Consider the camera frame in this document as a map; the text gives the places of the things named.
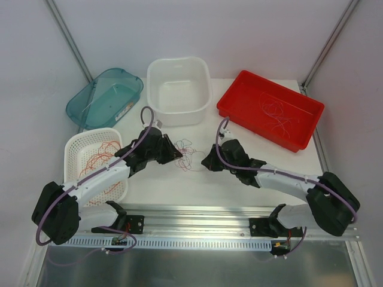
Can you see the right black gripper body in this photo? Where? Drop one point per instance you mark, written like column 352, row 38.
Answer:
column 219, row 158

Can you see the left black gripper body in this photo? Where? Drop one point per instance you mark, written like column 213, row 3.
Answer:
column 163, row 148

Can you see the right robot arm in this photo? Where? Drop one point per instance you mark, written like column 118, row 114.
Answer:
column 327, row 202

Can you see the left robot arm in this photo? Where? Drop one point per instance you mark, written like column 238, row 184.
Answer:
column 85, row 188

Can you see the white plastic tub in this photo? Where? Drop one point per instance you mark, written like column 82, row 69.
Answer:
column 179, row 90

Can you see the red plastic tray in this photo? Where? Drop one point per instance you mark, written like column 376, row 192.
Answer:
column 270, row 110

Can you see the teal transparent plastic bin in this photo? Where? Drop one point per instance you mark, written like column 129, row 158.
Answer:
column 105, row 100

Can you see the white perforated basket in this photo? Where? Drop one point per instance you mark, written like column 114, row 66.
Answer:
column 89, row 150

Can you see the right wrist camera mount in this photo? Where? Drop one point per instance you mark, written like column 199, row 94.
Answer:
column 225, row 133

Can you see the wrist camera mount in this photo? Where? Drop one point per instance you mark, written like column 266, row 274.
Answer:
column 156, row 124
column 225, row 133

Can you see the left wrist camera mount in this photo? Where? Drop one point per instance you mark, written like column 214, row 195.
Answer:
column 156, row 124

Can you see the aluminium mounting rail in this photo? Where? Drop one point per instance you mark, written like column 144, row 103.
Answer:
column 191, row 219

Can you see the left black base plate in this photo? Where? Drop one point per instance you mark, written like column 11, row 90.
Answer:
column 132, row 224

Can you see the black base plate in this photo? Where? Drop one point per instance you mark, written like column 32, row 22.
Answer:
column 132, row 224
column 264, row 227

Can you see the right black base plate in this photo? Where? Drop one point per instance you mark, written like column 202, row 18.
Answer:
column 264, row 227

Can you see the white slotted cable duct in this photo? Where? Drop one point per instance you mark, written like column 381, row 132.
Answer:
column 114, row 242

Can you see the left aluminium frame post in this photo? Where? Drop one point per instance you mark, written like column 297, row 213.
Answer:
column 67, row 35

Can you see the aluminium frame post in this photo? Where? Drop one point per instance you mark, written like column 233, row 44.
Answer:
column 329, row 44
column 67, row 35

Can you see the right aluminium frame post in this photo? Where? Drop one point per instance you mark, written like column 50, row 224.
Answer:
column 329, row 44

